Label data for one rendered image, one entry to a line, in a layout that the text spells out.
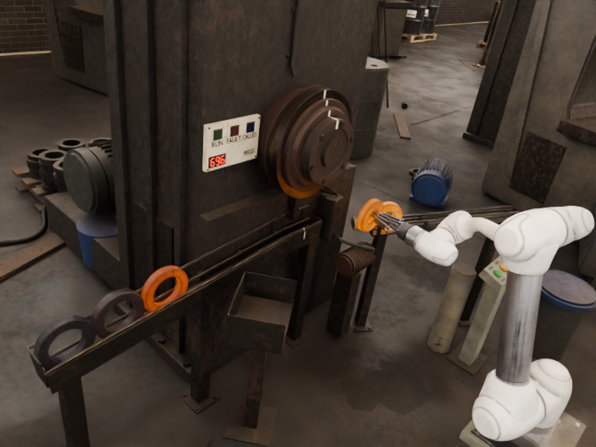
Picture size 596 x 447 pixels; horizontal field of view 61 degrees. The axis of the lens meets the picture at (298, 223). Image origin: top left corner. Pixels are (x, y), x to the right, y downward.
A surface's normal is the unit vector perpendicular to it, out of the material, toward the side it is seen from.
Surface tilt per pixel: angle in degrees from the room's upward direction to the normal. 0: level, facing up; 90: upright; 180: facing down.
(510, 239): 84
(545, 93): 90
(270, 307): 5
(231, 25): 90
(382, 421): 0
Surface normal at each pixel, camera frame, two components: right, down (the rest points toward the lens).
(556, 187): -0.83, 0.18
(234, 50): 0.73, 0.42
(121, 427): 0.12, -0.86
